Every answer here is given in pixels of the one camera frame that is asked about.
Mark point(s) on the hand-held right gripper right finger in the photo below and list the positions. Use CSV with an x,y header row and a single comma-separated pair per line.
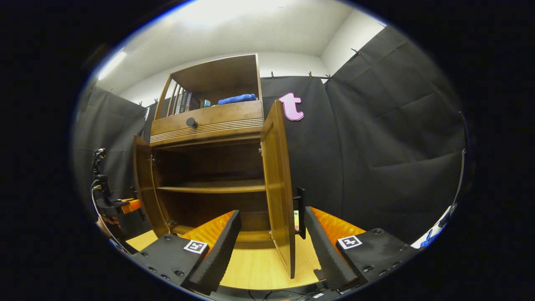
x,y
326,255

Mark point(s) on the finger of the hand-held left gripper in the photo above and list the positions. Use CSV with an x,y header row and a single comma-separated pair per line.
x,y
131,205

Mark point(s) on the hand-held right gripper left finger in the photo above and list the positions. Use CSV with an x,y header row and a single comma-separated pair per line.
x,y
221,255

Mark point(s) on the wooden double-door shoe cabinet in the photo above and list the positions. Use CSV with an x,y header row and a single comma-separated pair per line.
x,y
217,75

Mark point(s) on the wooden inner shelf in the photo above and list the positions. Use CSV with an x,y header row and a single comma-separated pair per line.
x,y
209,187

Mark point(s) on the black round drawer knob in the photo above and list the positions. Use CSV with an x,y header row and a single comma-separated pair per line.
x,y
191,122

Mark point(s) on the white object with blue part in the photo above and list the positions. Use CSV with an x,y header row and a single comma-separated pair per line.
x,y
434,232

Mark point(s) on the light grey book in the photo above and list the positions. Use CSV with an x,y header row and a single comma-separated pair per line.
x,y
179,103

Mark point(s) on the dark grey book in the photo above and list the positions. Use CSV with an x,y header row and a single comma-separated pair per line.
x,y
185,102

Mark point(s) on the dark purple book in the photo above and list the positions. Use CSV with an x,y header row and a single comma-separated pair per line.
x,y
194,102

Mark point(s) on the blue towel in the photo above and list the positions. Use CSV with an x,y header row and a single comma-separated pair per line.
x,y
236,99

